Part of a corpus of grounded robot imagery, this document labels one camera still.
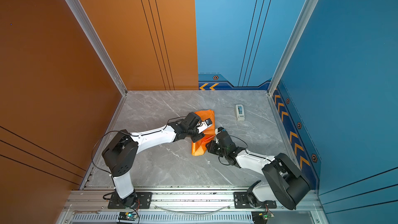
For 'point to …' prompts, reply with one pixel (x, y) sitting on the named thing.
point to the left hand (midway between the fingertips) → (203, 129)
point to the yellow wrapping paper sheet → (198, 148)
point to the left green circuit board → (127, 216)
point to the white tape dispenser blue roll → (240, 112)
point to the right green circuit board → (261, 217)
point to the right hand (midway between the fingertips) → (206, 146)
